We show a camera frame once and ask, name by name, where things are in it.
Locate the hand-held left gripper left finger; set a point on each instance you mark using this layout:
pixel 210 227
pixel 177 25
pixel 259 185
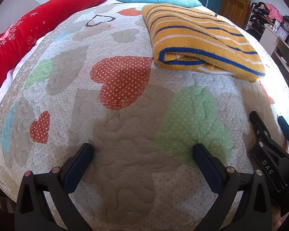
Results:
pixel 75 170

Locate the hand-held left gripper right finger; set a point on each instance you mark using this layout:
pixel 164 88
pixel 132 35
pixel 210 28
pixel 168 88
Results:
pixel 208 170

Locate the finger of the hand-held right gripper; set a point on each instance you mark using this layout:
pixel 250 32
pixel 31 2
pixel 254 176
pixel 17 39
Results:
pixel 259 125
pixel 286 128

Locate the yellow striped sweater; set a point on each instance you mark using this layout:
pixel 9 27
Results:
pixel 202 38

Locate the heart patterned quilt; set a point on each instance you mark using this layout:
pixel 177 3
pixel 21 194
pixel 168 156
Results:
pixel 125 137

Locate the cluttered side shelf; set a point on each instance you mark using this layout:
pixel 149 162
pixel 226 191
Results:
pixel 279 50

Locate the round table clock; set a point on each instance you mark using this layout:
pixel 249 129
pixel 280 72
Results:
pixel 287 26

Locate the pink cloth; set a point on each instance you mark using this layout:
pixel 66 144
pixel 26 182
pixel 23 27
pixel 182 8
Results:
pixel 274 11

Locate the white bed sheet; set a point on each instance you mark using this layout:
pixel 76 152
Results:
pixel 8 77

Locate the wooden door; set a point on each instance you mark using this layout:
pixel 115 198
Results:
pixel 236 0

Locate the red embroidered blanket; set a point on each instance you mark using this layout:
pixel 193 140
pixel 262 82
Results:
pixel 38 26

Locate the white round headboard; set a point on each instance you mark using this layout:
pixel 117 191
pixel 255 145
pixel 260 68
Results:
pixel 14 7

